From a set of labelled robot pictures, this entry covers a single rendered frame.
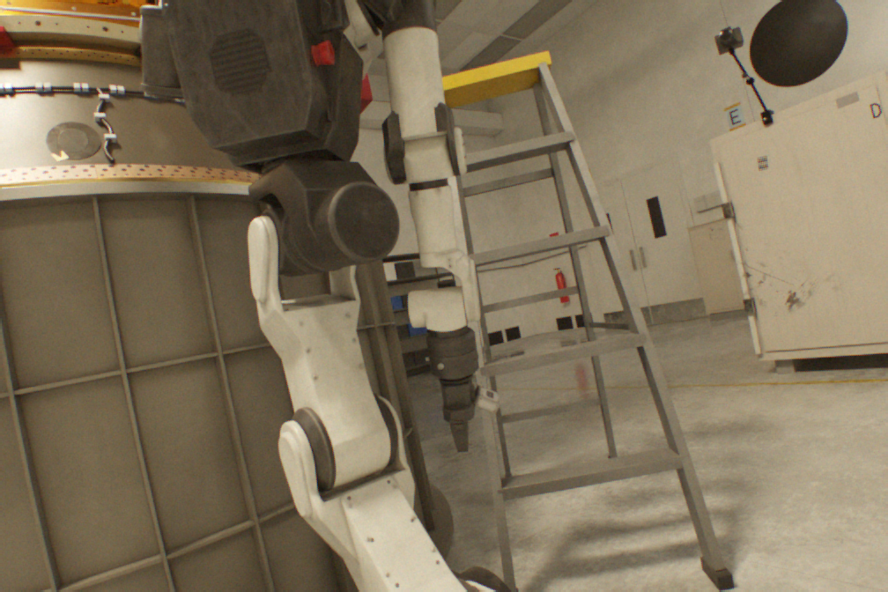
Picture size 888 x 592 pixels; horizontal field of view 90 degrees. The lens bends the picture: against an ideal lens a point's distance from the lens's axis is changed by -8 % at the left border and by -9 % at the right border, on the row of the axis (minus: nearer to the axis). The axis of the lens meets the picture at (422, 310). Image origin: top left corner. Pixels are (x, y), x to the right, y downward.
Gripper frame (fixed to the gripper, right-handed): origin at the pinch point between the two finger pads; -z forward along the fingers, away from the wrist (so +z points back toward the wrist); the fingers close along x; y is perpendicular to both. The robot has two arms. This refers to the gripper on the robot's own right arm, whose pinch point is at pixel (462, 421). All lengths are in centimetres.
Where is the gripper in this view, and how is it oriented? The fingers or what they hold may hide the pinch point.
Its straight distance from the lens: 95.1
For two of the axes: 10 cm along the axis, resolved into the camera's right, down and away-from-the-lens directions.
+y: -9.8, 1.0, 1.7
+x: 1.3, -3.0, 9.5
